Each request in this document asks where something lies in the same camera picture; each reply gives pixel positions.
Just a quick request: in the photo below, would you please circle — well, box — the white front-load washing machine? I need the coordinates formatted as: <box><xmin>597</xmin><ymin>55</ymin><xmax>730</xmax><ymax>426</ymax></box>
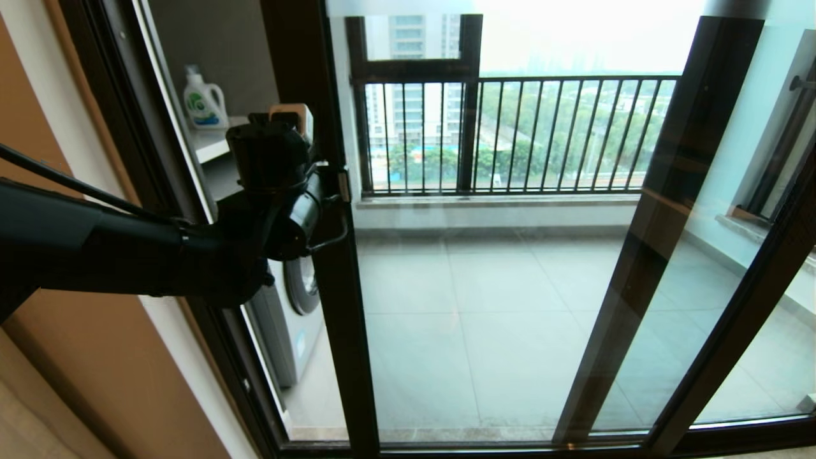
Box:
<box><xmin>204</xmin><ymin>153</ymin><xmax>324</xmax><ymax>390</ymax></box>

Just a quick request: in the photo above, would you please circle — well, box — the white detergent bottle green label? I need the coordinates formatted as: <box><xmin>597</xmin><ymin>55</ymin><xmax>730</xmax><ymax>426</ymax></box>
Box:
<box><xmin>183</xmin><ymin>64</ymin><xmax>230</xmax><ymax>130</ymax></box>

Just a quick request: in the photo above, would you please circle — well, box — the long grey stone sill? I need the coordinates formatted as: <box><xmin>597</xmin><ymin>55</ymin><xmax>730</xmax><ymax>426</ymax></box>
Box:
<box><xmin>354</xmin><ymin>194</ymin><xmax>641</xmax><ymax>211</ymax></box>

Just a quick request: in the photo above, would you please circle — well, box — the long black balcony railing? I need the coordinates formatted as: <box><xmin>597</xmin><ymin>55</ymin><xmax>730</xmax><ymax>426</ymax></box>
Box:
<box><xmin>352</xmin><ymin>75</ymin><xmax>683</xmax><ymax>196</ymax></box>

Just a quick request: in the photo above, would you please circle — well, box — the dark framed fixed glass panel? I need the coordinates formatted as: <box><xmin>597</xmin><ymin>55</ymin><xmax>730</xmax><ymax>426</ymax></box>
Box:
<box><xmin>553</xmin><ymin>0</ymin><xmax>816</xmax><ymax>447</ymax></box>

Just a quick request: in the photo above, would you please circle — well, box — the short grey stone sill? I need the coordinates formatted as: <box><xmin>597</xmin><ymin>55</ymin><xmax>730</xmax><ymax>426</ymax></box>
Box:
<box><xmin>714</xmin><ymin>214</ymin><xmax>816</xmax><ymax>275</ymax></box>

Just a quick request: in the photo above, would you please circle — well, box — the thin black left gripper cable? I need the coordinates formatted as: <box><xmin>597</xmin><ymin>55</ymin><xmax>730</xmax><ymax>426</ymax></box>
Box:
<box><xmin>305</xmin><ymin>194</ymin><xmax>351</xmax><ymax>256</ymax></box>

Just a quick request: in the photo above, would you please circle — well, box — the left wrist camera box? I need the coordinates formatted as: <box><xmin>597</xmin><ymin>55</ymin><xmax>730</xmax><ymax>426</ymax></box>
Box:
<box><xmin>247</xmin><ymin>103</ymin><xmax>315</xmax><ymax>146</ymax></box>

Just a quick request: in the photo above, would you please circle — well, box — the white wall shelf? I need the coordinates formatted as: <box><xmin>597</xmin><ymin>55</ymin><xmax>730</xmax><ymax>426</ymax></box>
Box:
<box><xmin>191</xmin><ymin>115</ymin><xmax>251</xmax><ymax>164</ymax></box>

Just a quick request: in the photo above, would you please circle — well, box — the dark balcony window frame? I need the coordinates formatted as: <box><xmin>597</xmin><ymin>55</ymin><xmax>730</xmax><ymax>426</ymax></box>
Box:
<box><xmin>346</xmin><ymin>14</ymin><xmax>483</xmax><ymax>195</ymax></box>

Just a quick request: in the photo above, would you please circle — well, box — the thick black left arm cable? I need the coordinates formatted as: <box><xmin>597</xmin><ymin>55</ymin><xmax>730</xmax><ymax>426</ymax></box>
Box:
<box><xmin>0</xmin><ymin>143</ymin><xmax>192</xmax><ymax>228</ymax></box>

